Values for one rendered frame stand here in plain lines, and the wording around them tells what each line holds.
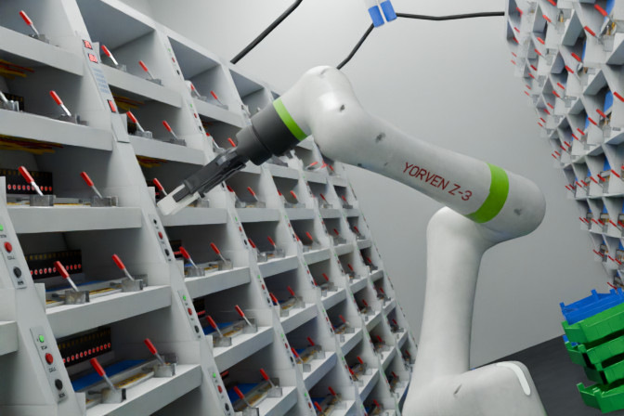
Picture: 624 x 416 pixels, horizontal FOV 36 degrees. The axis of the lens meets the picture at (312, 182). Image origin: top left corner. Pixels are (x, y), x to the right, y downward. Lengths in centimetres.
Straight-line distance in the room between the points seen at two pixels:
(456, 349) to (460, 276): 16
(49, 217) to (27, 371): 35
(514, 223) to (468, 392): 37
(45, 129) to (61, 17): 46
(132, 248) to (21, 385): 73
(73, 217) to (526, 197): 87
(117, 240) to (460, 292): 80
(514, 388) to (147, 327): 90
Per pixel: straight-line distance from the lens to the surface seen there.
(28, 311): 157
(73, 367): 202
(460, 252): 195
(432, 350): 185
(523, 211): 187
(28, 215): 171
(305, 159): 495
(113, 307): 187
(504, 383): 167
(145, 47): 298
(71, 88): 228
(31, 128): 187
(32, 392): 154
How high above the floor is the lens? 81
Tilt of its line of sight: 6 degrees up
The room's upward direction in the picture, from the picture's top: 22 degrees counter-clockwise
